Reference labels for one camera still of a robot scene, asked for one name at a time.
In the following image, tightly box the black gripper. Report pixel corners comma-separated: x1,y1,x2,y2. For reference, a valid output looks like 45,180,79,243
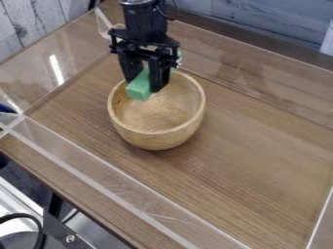
109,28,181,93

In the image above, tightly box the green rectangular block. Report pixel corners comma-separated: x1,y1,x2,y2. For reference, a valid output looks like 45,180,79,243
125,61,153,101

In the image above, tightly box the light wooden bowl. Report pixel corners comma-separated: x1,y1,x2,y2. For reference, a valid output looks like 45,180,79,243
107,70,208,151

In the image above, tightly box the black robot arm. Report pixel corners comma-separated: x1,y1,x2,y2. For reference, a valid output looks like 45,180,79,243
109,0,180,93

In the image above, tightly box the blue object at edge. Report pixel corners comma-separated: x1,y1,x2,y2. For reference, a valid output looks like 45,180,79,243
0,103,18,114

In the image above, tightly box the black metal table leg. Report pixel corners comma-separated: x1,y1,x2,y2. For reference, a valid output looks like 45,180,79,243
49,194,65,219

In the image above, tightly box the clear acrylic enclosure wall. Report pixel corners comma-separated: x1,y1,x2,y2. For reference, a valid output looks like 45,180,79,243
0,14,333,249

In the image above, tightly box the black cable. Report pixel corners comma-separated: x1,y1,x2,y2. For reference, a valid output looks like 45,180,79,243
0,212,47,249

